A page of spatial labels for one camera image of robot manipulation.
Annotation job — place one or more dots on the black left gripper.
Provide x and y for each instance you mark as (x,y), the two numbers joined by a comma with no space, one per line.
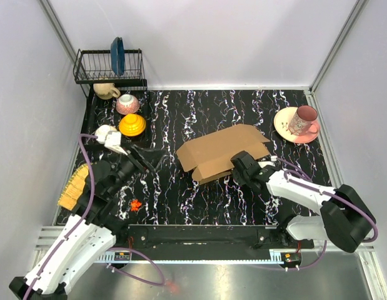
(151,158)

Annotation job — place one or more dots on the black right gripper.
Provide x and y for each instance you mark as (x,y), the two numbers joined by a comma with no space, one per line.
(236,175)

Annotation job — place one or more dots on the brown cardboard box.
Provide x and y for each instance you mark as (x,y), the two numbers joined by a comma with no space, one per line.
(209,157)

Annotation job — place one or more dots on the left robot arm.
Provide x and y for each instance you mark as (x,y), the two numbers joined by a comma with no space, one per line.
(91,229)

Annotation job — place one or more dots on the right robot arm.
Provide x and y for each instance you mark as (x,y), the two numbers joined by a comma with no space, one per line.
(340,215)

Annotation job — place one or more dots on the yellow ribbed bowl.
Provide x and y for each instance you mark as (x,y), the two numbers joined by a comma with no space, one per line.
(132,125)

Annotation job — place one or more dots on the orange red small toy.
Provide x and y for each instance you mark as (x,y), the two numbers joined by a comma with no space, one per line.
(135,205)

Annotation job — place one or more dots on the white flower-shaped bowl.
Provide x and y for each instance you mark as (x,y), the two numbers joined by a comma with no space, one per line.
(102,132)

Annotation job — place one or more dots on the pink patterned bowl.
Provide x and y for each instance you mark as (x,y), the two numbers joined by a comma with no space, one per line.
(127,104)

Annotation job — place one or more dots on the cream pink floral plate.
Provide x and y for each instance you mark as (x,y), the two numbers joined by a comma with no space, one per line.
(282,120)

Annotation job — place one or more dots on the black dish rack tray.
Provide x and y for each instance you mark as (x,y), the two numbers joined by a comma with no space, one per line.
(93,69)

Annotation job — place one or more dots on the pink patterned mug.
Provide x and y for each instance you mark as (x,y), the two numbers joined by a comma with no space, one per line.
(304,121)

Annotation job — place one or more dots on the yellow bamboo mat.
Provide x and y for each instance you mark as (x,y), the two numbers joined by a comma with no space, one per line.
(74,188)

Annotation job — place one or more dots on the cream ceramic mug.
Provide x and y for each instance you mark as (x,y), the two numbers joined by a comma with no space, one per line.
(106,91)

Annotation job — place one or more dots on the blue plate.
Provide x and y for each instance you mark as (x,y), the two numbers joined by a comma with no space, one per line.
(117,56)

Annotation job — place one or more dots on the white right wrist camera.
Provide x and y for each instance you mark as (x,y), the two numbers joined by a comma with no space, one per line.
(269,162)

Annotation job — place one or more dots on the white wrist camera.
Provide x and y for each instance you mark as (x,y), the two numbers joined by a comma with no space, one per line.
(112,141)
(269,162)

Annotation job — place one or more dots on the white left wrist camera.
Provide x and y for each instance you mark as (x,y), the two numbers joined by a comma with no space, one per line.
(112,141)

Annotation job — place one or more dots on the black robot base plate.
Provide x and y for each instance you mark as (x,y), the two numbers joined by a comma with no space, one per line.
(184,244)

